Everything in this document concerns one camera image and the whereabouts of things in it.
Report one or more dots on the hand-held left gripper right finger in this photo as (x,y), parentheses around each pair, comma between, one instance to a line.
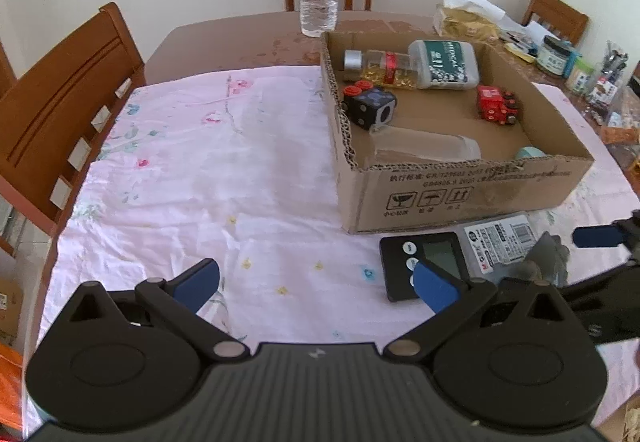
(435,290)

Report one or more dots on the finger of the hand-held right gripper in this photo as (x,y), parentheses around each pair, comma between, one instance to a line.
(597,236)
(607,279)

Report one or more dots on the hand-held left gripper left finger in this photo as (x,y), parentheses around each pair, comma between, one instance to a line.
(197,284)

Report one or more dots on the black digital timer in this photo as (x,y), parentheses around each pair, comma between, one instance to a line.
(400,267)

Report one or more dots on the grey toy figure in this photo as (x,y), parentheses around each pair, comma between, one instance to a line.
(547,257)

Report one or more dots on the blister pack white label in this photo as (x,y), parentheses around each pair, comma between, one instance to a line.
(495,239)

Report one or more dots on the brown cardboard box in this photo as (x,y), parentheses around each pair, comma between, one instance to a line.
(450,202)

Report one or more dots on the teal rounded case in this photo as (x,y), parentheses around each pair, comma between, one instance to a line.
(530,153)

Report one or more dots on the clear plastic cup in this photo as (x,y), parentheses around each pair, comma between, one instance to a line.
(425,144)

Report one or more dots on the red toy train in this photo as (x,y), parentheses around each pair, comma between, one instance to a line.
(492,104)

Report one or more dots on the black cube toy red buttons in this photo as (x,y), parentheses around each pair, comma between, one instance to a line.
(370,107)

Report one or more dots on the white plastic box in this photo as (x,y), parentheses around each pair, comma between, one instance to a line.
(445,64)

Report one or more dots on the capsule bottle red label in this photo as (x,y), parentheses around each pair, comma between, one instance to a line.
(380,69)

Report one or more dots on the pink floral cloth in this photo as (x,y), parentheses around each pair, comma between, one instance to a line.
(225,182)

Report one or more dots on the large clear jar black lid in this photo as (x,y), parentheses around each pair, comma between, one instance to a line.
(622,127)

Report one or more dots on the pen holder with pens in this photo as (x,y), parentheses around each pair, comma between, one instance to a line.
(607,77)

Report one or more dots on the small green lid bottle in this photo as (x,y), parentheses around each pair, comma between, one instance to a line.
(580,77)

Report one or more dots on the glass jar black lid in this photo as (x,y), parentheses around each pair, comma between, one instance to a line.
(555,57)

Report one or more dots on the small brown carton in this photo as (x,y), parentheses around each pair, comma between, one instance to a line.
(9,307)

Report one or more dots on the yellow sticky notes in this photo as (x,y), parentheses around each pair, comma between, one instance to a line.
(520,54)

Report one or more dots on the bunch of black pens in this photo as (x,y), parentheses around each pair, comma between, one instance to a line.
(515,39)

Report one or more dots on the orange bag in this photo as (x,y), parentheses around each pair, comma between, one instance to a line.
(10,387)

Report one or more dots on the stack of white papers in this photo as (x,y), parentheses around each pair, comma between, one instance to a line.
(540,29)

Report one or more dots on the golden tissue pack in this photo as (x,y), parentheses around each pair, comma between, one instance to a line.
(462,22)

